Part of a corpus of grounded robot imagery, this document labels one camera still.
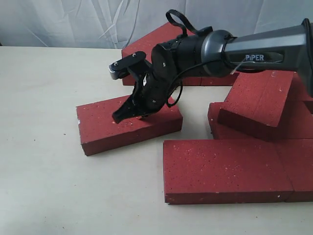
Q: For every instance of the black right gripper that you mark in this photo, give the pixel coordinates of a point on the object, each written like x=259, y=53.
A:
x=149, y=99

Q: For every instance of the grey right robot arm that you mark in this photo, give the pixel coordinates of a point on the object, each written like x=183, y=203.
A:
x=210, y=53

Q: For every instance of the red brick back row left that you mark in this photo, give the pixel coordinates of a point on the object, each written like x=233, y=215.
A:
x=169, y=65

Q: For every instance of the red brick row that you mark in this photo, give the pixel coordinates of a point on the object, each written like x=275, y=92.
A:
x=169, y=65
x=296, y=122
x=220, y=81

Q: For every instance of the red brick back row right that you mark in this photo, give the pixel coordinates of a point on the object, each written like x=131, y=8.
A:
x=220, y=81

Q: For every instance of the red brick middle row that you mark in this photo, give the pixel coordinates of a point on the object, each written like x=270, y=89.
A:
x=296, y=122

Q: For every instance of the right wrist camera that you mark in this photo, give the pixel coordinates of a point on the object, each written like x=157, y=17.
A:
x=134, y=64

